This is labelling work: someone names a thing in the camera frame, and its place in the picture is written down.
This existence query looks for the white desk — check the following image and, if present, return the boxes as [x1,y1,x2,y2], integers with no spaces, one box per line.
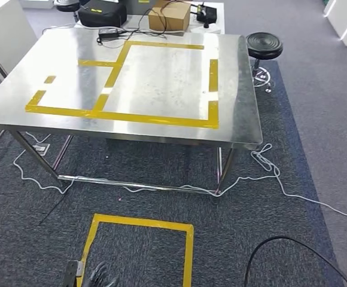
[42,2,225,36]

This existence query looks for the brown cardboard box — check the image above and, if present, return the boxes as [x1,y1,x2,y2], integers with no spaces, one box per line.
[147,1,191,32]

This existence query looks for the metal floor socket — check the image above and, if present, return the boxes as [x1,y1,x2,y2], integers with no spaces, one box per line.
[32,143,51,157]

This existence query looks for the steel workbench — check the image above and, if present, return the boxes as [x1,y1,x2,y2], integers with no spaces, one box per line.
[0,26,264,196]

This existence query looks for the black power cable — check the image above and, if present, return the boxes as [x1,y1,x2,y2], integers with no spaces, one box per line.
[97,8,206,50]

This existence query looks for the yellow floor tape square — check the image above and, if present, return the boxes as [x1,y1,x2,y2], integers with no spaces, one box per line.
[77,213,194,287]

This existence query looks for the black round stool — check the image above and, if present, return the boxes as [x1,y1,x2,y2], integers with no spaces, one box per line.
[246,32,283,94]
[54,0,82,23]

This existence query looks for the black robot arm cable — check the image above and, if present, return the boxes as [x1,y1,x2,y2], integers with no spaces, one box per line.
[244,236,347,287]

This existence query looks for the thin black cable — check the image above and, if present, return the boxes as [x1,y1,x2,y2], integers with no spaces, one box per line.
[38,193,70,227]

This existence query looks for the white power cable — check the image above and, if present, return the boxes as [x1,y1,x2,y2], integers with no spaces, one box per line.
[13,132,347,222]

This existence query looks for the black electronic device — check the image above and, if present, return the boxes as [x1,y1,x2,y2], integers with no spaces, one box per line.
[195,3,218,29]

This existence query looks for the black bag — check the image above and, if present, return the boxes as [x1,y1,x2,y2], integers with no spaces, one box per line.
[77,0,128,28]

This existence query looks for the black power adapter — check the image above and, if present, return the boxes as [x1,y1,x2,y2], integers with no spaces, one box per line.
[98,26,126,41]

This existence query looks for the white cabinet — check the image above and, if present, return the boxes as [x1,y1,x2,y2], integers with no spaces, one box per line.
[0,0,39,79]

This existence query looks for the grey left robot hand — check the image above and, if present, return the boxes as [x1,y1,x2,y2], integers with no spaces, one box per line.
[82,261,120,287]

